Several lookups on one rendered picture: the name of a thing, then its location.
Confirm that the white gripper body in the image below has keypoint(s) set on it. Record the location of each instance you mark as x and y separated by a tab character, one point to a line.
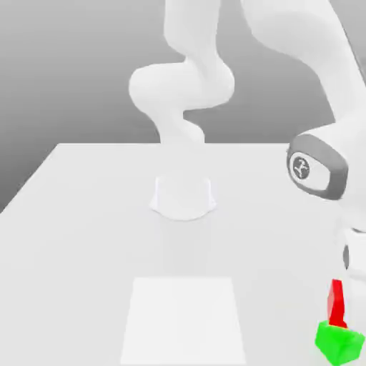
356	303

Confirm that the small red cube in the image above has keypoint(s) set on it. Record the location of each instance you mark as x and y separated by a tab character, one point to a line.
336	306

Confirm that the small green cube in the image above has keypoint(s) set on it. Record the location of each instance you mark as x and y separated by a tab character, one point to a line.
334	344

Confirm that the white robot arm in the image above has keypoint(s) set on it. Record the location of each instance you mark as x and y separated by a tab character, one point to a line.
183	85

